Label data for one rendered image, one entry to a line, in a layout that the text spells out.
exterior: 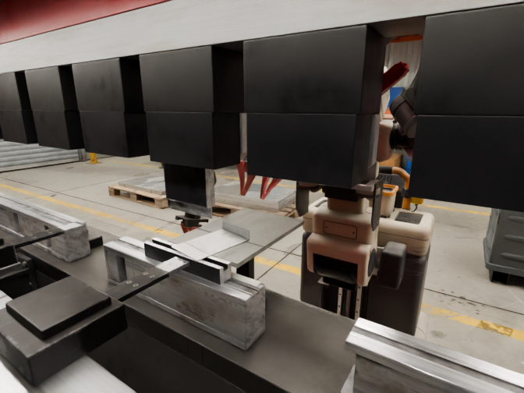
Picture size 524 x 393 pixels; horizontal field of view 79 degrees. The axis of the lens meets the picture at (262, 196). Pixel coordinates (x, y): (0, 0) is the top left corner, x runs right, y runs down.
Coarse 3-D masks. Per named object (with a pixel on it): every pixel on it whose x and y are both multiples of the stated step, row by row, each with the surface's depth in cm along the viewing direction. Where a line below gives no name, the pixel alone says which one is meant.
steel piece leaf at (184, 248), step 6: (174, 246) 62; (180, 246) 62; (186, 246) 62; (192, 246) 62; (180, 252) 60; (186, 252) 60; (192, 252) 60; (198, 252) 60; (192, 258) 57; (198, 258) 57
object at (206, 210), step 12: (168, 168) 56; (180, 168) 54; (192, 168) 53; (204, 168) 51; (168, 180) 57; (180, 180) 55; (192, 180) 53; (204, 180) 52; (168, 192) 57; (180, 192) 56; (192, 192) 54; (204, 192) 52; (180, 204) 58; (192, 204) 55; (204, 204) 53; (204, 216) 55
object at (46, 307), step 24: (168, 264) 54; (48, 288) 42; (72, 288) 42; (120, 288) 47; (144, 288) 48; (0, 312) 39; (24, 312) 37; (48, 312) 37; (72, 312) 37; (96, 312) 39; (120, 312) 40; (0, 336) 35; (24, 336) 35; (48, 336) 34; (72, 336) 35; (96, 336) 38; (24, 360) 32; (48, 360) 34; (72, 360) 36
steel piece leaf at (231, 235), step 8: (224, 224) 70; (232, 224) 68; (216, 232) 69; (224, 232) 69; (232, 232) 69; (240, 232) 67; (248, 232) 65; (192, 240) 65; (200, 240) 65; (208, 240) 65; (216, 240) 65; (224, 240) 65; (232, 240) 65; (240, 240) 65; (248, 240) 65; (200, 248) 61; (208, 248) 61; (216, 248) 61; (224, 248) 61
